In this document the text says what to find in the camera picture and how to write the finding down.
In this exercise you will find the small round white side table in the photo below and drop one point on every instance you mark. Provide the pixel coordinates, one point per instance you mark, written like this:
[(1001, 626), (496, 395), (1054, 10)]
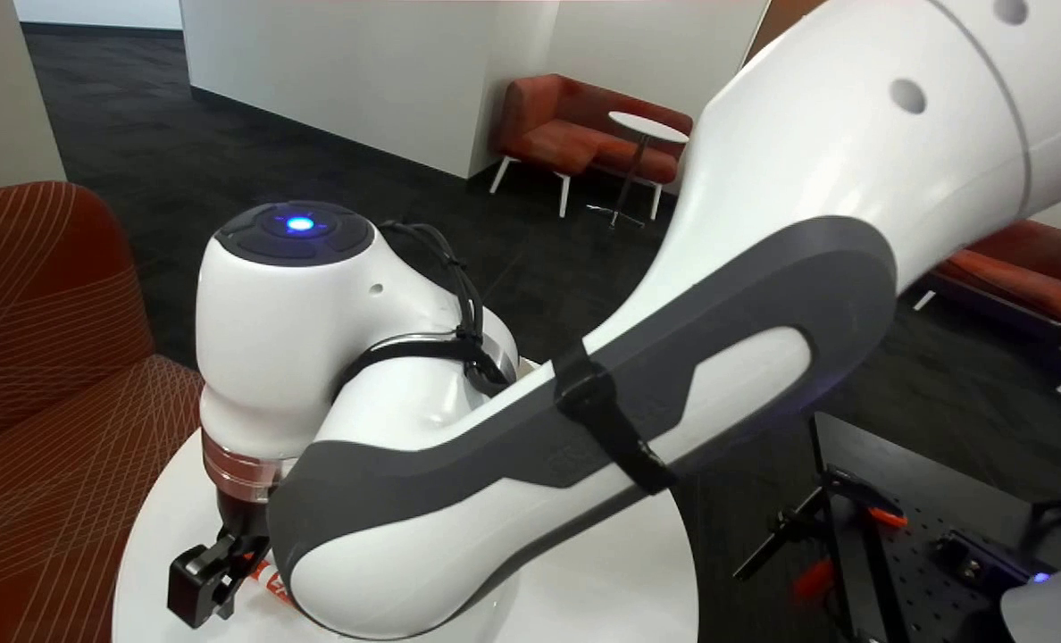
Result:
[(646, 130)]

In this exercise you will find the red bench seat right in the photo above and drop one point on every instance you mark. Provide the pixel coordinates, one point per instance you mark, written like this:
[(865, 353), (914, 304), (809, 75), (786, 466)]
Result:
[(1012, 270)]

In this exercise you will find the red lounge sofa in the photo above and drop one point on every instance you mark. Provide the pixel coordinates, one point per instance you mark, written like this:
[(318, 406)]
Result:
[(568, 130)]

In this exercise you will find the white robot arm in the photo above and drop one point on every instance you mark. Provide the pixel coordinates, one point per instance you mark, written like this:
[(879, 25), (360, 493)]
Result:
[(375, 436)]

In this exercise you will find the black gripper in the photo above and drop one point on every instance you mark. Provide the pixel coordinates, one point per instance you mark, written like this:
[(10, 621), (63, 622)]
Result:
[(204, 581)]

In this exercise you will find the black perforated robot base table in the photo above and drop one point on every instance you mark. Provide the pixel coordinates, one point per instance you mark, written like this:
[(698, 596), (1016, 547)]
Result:
[(914, 551)]

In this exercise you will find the red striped armchair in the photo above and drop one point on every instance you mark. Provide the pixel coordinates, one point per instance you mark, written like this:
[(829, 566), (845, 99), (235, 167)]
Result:
[(87, 411)]

